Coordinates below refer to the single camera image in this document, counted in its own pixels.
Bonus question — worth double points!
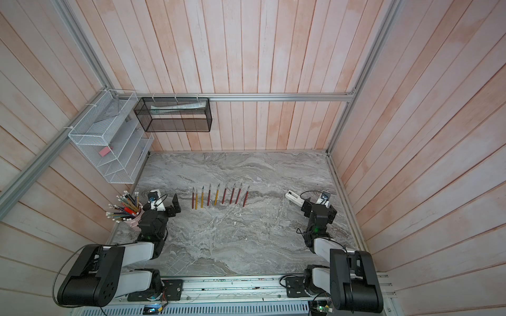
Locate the red carving knife steep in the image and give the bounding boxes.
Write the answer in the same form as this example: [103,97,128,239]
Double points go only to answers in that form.
[229,183,236,204]

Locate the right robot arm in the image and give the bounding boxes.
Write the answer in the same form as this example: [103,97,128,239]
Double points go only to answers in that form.
[292,192,383,313]

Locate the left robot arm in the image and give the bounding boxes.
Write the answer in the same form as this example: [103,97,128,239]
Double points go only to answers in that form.
[51,190,183,310]

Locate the pink pencil cup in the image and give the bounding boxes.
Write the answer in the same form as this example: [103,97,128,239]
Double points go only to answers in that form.
[123,211,144,229]

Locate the bundle of pencils in cup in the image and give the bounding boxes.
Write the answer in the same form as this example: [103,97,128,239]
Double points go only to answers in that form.
[105,191,142,223]

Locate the pink eraser block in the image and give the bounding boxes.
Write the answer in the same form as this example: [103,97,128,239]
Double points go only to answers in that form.
[98,146,112,157]

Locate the papers in black basket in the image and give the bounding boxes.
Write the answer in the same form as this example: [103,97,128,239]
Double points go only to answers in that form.
[150,101,207,115]

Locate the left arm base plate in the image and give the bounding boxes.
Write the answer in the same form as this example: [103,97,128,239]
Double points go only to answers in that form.
[162,279,184,302]

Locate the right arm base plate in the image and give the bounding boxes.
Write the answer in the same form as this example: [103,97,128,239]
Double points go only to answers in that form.
[281,275,310,298]

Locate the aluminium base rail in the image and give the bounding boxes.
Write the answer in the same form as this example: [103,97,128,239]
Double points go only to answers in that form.
[69,272,396,307]

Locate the white wire mesh shelf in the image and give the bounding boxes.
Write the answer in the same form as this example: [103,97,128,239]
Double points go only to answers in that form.
[69,90,154,184]

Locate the black wire mesh basket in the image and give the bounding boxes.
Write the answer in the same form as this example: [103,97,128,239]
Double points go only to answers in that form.
[134,96,213,132]

